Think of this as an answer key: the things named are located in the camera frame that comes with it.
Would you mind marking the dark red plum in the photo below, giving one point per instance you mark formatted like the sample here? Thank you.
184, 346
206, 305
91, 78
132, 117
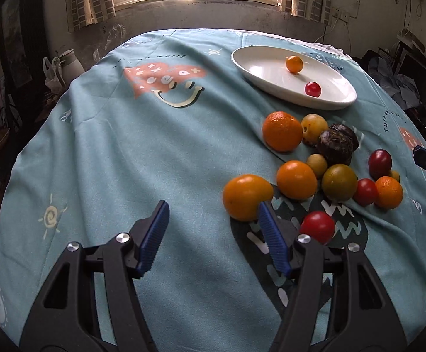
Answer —
380, 164

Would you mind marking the teal printed blanket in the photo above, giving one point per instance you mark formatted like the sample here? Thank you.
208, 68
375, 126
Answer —
143, 154

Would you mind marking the small orange tomato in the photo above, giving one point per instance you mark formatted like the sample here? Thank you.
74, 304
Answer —
294, 63

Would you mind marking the white plastic bag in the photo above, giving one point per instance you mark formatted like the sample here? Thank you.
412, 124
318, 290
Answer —
51, 75

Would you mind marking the pile of blue clothes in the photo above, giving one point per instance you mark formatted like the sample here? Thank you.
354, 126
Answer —
396, 79

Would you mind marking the green-orange round fruit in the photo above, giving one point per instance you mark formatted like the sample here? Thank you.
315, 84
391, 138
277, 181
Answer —
339, 182

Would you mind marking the small yellow-green fruit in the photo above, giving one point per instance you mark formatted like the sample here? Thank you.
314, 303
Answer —
316, 165

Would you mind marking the white ceramic jug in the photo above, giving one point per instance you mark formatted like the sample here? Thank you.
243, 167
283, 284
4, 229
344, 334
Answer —
71, 64

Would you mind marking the white oval plate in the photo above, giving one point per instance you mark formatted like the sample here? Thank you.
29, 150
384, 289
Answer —
264, 69

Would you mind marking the dark wrinkled passion fruit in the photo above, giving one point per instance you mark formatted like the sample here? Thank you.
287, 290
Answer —
338, 143

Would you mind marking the round orange-yellow fruit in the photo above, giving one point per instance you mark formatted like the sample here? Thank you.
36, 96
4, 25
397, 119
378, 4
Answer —
296, 179

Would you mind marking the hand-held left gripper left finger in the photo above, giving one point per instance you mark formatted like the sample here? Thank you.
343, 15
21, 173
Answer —
154, 234

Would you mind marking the large orange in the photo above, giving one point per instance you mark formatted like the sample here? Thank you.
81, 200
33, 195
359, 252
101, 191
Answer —
282, 132

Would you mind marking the small green fruit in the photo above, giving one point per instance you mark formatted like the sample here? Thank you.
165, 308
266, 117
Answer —
395, 174

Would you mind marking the large pointed yellow-orange fruit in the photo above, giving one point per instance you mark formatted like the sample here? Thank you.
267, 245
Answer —
246, 197

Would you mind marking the yellow plum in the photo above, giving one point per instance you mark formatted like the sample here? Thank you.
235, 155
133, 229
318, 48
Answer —
314, 126

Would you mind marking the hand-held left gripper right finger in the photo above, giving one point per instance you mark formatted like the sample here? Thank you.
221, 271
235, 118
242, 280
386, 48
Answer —
273, 242

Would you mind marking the red cherry tomato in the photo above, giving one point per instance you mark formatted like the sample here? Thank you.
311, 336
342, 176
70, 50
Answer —
317, 227
365, 191
313, 89

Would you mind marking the small mandarin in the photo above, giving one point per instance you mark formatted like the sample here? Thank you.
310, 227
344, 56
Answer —
389, 192

